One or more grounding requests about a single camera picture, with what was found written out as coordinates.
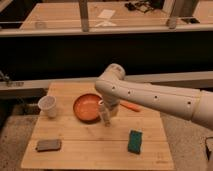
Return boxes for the orange marker pen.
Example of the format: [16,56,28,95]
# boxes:
[120,103,140,112]

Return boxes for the green sponge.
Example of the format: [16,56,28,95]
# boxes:
[127,130,142,154]

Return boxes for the orange bowl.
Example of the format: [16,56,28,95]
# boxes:
[73,93,101,122]

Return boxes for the black device at right edge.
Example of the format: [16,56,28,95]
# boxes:
[205,137,213,171]

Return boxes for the grey metal post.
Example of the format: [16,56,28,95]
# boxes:
[166,0,191,30]
[78,0,89,32]

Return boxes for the grey metal post right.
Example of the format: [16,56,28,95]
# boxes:
[166,0,191,30]

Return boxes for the grey metal post left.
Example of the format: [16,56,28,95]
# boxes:
[78,0,89,32]

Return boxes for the white paper sheet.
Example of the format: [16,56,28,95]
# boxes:
[98,9,115,19]

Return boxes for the black cables on far table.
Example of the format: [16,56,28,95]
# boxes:
[124,0,164,14]

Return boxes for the grey rectangular block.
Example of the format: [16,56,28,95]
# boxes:
[36,139,62,152]

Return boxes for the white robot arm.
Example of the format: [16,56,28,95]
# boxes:
[95,63,213,130]

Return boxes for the metal clamp at left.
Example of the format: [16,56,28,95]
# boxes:
[0,70,12,87]

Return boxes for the white paper cup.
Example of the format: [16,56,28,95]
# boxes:
[38,95,57,118]

